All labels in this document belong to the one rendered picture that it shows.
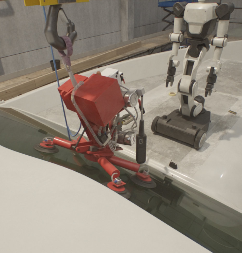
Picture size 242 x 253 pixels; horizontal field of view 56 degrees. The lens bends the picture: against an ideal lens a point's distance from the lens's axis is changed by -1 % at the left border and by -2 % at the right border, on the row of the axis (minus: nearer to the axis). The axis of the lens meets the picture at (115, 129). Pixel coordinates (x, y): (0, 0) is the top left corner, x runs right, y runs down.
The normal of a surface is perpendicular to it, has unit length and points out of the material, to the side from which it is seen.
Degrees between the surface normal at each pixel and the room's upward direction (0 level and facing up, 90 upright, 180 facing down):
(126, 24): 90
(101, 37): 90
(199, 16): 90
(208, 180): 10
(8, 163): 21
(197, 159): 0
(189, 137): 90
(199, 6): 45
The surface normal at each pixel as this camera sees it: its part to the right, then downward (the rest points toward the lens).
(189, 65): -0.65, 0.26
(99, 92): -0.26, -0.66
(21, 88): 0.76, 0.31
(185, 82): -0.62, 0.03
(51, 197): 0.22, -0.94
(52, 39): 0.12, 0.61
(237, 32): -0.44, -0.41
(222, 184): 0.23, -0.69
